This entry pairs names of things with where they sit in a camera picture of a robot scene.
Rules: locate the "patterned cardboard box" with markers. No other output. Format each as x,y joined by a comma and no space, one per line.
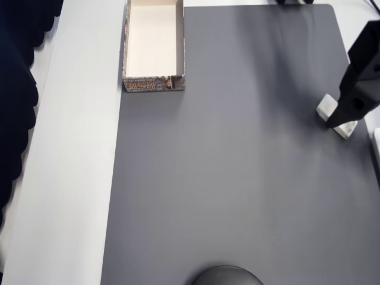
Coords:
154,41

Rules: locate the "dark blue curtain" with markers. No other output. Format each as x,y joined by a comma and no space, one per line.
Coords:
15,89

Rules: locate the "white rounded flat device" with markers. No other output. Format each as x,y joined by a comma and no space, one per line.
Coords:
377,145

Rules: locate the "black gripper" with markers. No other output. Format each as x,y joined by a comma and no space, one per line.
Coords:
352,104

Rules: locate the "black round-base stand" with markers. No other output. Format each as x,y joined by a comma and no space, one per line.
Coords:
227,276

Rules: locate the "white rectangular block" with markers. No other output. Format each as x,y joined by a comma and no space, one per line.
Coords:
326,107

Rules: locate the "grey desk mat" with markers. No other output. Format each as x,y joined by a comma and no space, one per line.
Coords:
231,166

